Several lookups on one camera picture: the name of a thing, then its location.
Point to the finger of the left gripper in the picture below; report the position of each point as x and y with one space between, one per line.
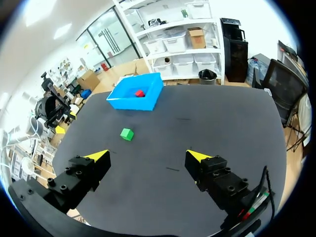
69 112
58 129

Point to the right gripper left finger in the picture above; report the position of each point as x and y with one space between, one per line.
79 176

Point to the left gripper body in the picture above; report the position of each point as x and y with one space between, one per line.
48 105

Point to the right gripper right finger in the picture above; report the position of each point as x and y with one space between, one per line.
217 176

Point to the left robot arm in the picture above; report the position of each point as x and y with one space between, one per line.
21 136

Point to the green cube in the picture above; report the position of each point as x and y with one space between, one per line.
126 134

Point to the red cube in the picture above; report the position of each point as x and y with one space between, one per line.
139 93

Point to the blue plastic bin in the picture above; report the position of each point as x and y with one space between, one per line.
128 105

